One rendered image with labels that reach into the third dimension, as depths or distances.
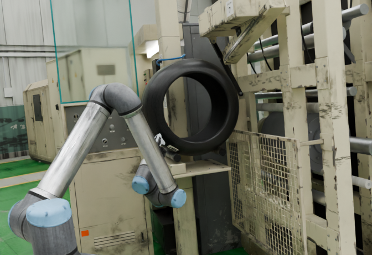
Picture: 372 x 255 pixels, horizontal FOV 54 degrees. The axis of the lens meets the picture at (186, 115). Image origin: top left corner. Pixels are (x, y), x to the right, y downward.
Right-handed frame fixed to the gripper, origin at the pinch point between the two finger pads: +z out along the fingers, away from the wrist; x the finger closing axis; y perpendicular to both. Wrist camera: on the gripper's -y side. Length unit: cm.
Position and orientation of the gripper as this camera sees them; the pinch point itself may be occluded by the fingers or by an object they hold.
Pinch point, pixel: (158, 134)
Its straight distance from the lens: 204.9
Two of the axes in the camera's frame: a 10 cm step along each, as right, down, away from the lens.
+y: 6.4, 6.7, 3.8
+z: 2.4, -6.4, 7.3
